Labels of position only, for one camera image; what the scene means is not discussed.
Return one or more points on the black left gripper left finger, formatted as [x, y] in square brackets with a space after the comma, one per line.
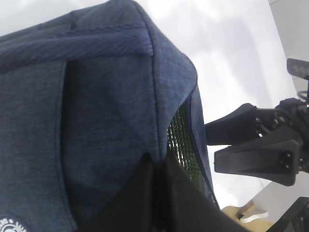
[131, 209]

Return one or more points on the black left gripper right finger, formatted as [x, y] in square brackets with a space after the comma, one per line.
[183, 208]

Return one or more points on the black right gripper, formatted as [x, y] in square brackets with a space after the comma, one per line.
[279, 162]

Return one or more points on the dark blue insulated lunch bag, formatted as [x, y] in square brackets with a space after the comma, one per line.
[82, 98]

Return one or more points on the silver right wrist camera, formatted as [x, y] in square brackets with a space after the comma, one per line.
[298, 68]

